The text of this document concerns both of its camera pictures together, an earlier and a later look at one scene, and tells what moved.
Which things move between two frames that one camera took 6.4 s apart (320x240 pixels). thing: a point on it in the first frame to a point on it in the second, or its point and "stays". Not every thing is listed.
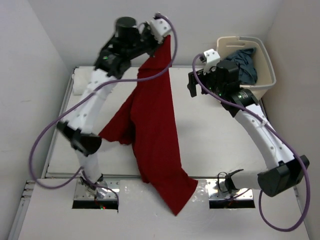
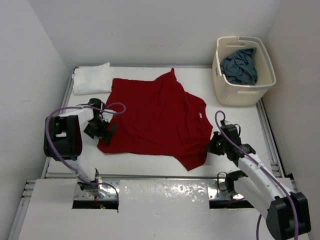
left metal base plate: (81, 192) stays
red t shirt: (145, 120) to (161, 118)
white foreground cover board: (47, 214) stays
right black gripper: (192, 84) to (210, 146)
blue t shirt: (244, 58) stays
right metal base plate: (217, 190) stays
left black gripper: (154, 42) to (103, 134)
